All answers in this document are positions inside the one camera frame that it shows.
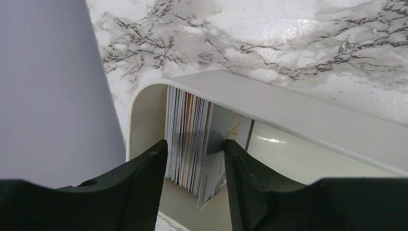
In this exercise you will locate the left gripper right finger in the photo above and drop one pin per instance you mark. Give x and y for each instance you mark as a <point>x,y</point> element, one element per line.
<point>261,199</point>

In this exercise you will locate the white plastic tray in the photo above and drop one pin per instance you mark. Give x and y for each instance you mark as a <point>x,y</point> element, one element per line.
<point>299,137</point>

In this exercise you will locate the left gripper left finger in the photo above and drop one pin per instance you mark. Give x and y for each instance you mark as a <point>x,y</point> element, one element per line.
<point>125,198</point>

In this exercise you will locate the stack of credit cards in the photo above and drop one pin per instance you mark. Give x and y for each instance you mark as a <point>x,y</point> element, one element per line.
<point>187,128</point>

